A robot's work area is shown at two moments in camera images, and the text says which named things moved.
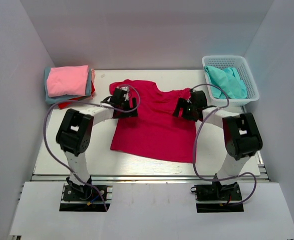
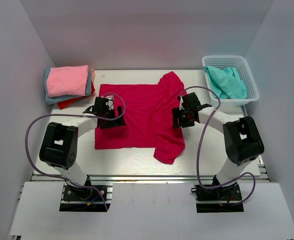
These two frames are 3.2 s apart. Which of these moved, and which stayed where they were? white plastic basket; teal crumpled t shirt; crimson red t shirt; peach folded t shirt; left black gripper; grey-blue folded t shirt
Moved: left black gripper; crimson red t shirt
Stayed: peach folded t shirt; grey-blue folded t shirt; teal crumpled t shirt; white plastic basket
